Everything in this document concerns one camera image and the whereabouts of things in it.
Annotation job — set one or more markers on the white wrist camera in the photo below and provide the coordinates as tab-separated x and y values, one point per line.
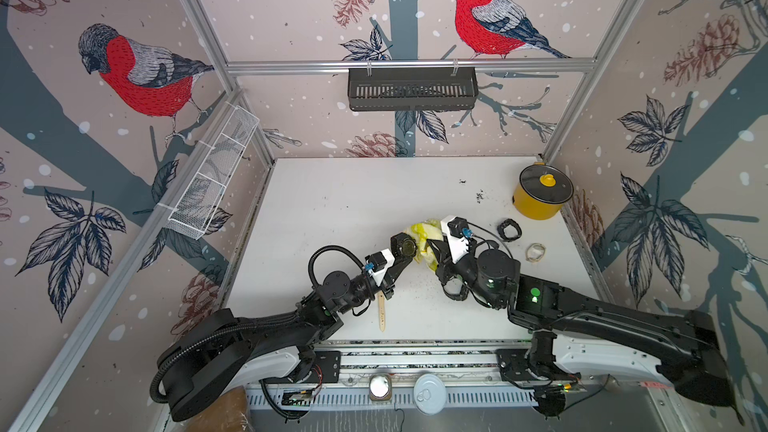
378	264
458	234

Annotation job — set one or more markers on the black hanging wire basket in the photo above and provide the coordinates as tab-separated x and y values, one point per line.
412	89

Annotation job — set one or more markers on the glass spice jar silver lid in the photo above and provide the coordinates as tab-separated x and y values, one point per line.
380	388

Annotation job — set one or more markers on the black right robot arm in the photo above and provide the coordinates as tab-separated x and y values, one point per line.
686	345

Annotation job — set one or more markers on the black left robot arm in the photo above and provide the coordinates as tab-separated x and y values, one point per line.
193	373

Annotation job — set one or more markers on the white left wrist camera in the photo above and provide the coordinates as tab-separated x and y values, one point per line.
378	264

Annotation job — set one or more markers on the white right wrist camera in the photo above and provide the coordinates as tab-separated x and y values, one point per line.
458	234

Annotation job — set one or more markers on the white mesh wall shelf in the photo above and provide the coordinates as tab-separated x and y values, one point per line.
195	213

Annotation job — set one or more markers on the cream strap analog watch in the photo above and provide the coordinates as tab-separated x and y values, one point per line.
535	252

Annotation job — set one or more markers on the yellow green frog towel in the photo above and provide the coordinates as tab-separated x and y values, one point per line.
422	233

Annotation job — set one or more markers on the black digital watch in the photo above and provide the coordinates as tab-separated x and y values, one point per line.
456	289
509	230
403	247

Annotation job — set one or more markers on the yellow pot with glass lid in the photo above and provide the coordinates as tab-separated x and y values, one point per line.
542	191

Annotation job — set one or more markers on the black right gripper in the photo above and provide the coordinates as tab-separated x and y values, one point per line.
444	261

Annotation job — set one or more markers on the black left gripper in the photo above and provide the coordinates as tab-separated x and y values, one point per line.
394	272

